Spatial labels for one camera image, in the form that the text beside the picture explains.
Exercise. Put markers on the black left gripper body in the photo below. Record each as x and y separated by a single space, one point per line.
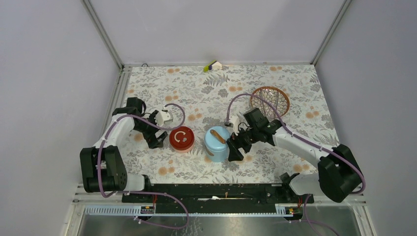
148 130

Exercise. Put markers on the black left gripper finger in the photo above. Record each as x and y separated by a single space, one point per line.
153 143
160 139

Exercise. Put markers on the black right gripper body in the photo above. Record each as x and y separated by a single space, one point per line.
248 137

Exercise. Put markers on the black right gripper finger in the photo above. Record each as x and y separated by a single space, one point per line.
234 153
246 147

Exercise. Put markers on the red round lid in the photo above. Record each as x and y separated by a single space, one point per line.
182 137

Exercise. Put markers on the light blue round lid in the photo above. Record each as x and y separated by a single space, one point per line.
215 139

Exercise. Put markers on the clear plastic tongs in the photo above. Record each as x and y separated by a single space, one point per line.
271 97

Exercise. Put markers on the light blue cup container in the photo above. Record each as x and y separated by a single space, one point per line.
217 155

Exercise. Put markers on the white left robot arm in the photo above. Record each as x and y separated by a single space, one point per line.
102 165

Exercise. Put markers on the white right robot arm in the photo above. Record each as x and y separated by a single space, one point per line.
309 153

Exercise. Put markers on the floral patterned tablecloth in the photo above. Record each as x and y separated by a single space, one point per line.
203 99

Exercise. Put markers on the patterned ceramic plate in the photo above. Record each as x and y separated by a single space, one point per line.
283 103

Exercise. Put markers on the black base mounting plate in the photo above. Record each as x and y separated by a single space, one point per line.
218 198

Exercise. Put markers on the small toy house block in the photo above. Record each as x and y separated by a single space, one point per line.
214 65

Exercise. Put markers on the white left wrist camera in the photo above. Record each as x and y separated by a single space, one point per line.
163 117

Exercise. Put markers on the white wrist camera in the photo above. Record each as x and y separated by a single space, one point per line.
233 122
163 117

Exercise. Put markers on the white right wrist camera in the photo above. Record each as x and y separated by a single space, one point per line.
233 122

